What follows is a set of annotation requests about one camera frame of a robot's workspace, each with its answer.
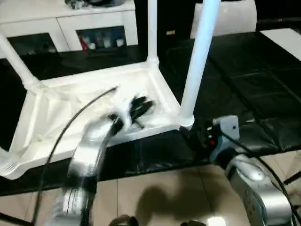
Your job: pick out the white plastic table top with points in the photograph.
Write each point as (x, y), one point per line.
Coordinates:
(94, 94)

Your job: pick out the white plastic table leg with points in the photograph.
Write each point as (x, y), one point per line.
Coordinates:
(200, 56)
(19, 61)
(153, 33)
(5, 165)

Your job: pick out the black work mat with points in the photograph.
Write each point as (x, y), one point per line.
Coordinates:
(244, 94)

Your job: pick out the small yellow label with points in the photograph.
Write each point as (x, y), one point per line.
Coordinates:
(170, 33)

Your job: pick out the red bottle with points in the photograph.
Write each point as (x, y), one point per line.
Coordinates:
(83, 43)

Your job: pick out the black robot right foot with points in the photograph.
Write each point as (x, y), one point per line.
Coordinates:
(193, 223)

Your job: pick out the black robot foot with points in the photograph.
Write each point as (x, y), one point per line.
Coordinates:
(193, 223)
(123, 221)

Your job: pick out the black cabinet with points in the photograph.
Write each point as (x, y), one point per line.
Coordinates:
(164, 16)

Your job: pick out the black robot left foot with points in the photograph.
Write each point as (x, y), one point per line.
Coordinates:
(123, 221)

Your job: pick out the white cabinet with glass doors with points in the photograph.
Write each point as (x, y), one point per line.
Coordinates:
(61, 23)

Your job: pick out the dark tangled clutter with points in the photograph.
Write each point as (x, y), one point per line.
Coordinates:
(77, 4)

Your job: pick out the white plastic bag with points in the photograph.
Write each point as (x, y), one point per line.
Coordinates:
(235, 19)

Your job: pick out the white side table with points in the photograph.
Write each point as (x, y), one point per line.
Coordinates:
(284, 42)

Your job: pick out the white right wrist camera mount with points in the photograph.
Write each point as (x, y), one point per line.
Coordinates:
(225, 126)

